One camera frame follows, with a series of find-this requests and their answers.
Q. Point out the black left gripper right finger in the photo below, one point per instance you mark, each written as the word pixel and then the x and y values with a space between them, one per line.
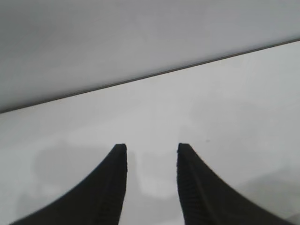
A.
pixel 206 199

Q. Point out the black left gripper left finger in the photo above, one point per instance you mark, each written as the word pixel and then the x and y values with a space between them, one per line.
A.
pixel 100 192

